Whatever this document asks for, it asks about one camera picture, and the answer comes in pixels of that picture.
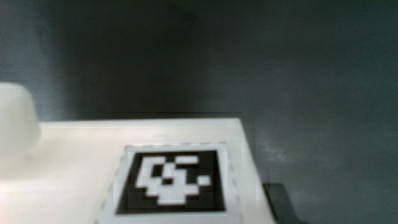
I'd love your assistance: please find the white drawer tray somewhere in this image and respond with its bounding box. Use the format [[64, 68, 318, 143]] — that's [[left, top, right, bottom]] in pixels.
[[0, 82, 277, 224]]

